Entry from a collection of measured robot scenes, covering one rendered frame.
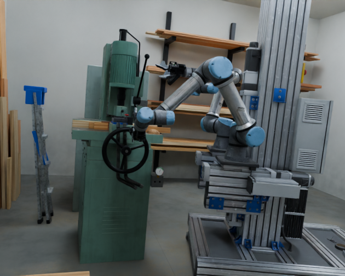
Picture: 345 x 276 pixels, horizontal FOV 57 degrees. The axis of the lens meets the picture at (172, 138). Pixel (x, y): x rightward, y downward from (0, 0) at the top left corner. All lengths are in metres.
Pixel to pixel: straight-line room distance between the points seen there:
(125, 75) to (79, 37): 2.47
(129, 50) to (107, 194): 0.97
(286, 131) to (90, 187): 1.33
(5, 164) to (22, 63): 1.69
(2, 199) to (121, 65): 1.83
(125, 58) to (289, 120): 1.14
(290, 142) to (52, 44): 3.38
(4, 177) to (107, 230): 1.39
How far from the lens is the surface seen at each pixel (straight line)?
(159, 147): 4.19
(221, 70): 1.67
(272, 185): 1.86
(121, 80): 2.19
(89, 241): 2.30
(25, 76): 4.60
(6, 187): 3.44
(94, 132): 2.10
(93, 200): 2.19
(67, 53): 4.58
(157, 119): 1.59
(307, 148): 2.18
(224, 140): 2.39
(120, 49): 2.21
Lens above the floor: 1.12
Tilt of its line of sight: 6 degrees down
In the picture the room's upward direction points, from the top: 5 degrees clockwise
